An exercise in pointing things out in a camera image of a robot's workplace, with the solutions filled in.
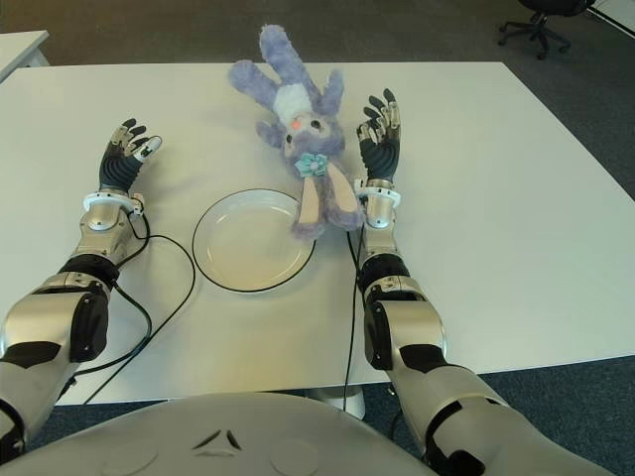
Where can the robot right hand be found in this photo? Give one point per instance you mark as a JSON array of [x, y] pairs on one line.
[[381, 154]]

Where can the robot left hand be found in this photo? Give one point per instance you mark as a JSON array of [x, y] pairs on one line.
[[118, 168]]

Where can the purple plush bunny doll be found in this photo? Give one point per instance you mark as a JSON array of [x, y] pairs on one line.
[[307, 139]]

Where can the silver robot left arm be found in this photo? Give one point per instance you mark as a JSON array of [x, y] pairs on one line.
[[94, 223]]

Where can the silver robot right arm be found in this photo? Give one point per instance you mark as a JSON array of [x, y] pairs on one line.
[[412, 317]]

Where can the white plate black rim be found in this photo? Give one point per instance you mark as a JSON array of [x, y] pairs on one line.
[[238, 248]]

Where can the white neighbouring desk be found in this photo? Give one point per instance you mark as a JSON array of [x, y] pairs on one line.
[[20, 54]]

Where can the black office chair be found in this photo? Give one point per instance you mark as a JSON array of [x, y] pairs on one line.
[[538, 30]]

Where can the white table leg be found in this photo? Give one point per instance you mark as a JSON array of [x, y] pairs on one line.
[[354, 399]]

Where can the silver robot torso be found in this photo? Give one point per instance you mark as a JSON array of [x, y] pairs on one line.
[[223, 446]]

